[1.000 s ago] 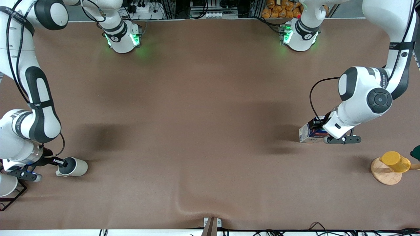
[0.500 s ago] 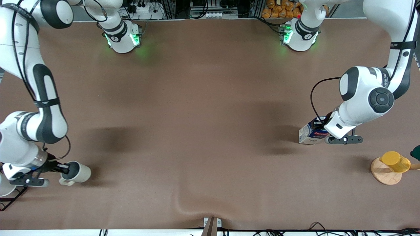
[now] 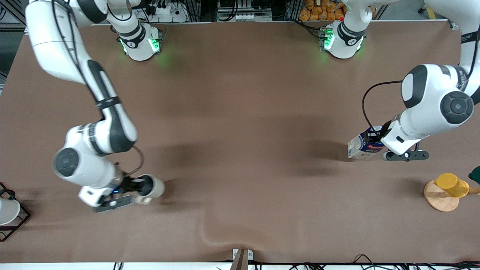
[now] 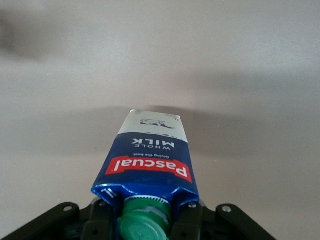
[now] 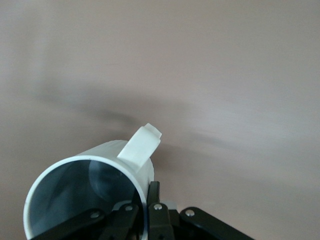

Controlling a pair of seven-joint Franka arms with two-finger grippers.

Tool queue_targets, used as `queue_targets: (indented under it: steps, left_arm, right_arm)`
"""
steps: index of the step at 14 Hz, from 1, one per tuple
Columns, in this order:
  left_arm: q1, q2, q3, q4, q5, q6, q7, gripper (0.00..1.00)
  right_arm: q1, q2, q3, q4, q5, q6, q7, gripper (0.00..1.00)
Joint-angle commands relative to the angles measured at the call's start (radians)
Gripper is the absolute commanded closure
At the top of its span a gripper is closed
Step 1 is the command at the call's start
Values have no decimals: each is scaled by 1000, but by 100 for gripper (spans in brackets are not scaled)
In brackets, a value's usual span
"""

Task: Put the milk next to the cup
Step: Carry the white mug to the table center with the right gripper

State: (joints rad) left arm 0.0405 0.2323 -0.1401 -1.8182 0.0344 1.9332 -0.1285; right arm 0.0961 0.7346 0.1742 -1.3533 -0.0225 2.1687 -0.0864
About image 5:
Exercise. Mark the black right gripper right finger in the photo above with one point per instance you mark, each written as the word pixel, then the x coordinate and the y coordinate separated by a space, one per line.
pixel 162 225

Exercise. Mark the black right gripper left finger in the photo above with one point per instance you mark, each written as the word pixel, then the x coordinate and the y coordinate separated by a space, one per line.
pixel 100 225

